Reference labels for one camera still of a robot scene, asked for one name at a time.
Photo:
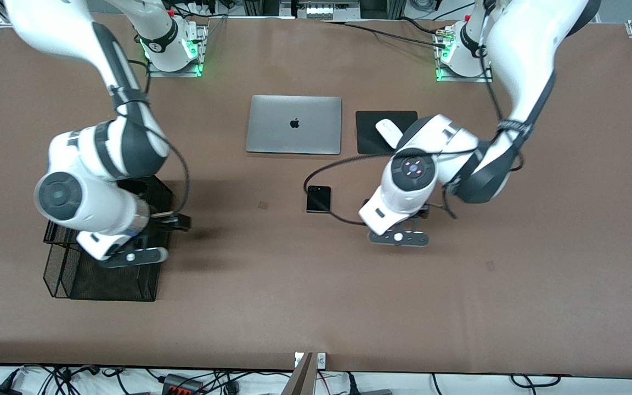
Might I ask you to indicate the black mouse pad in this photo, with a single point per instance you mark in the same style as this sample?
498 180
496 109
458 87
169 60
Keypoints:
368 137

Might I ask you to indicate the white power strip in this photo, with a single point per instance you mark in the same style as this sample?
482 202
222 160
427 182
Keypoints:
321 11

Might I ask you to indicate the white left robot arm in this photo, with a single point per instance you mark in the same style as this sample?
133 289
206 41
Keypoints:
524 66

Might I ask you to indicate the white computer mouse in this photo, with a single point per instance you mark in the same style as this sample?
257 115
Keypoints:
387 129

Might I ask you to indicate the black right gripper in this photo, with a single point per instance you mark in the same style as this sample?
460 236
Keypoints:
158 226

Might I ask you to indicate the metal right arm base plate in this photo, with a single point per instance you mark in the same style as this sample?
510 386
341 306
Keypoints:
173 74

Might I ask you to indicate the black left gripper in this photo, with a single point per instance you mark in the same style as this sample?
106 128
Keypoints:
423 214

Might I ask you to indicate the aluminium frame post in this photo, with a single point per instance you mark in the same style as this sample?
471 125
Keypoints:
302 378

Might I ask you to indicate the black orange power strip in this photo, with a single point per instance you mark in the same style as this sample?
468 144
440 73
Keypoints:
181 385

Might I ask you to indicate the black flip phone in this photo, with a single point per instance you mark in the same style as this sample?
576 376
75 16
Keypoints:
319 199

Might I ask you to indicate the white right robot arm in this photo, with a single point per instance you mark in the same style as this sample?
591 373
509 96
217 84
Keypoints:
91 197

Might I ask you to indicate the silver closed laptop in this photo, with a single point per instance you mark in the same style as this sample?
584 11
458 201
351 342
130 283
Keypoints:
294 125

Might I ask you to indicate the black mesh two-tier tray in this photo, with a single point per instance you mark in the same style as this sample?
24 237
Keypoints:
107 285

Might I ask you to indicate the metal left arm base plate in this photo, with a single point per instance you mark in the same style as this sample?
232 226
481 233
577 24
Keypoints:
461 79

